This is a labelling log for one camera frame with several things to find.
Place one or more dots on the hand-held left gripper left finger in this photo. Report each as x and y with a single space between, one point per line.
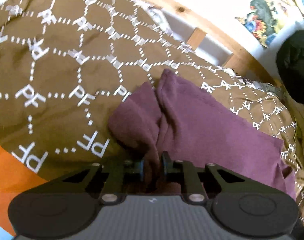
142 168

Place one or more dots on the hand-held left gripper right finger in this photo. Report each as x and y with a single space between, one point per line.
165 163

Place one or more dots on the brown patterned blanket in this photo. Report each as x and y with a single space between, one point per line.
54 55

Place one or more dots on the wooden bed frame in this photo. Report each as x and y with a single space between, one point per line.
155 13
182 7

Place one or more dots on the colourful floral fabric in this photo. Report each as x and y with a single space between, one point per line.
264 17

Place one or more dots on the maroon long-sleeve shirt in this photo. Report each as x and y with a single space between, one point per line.
197 130

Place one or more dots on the black puffer jacket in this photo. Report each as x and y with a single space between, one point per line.
297 65

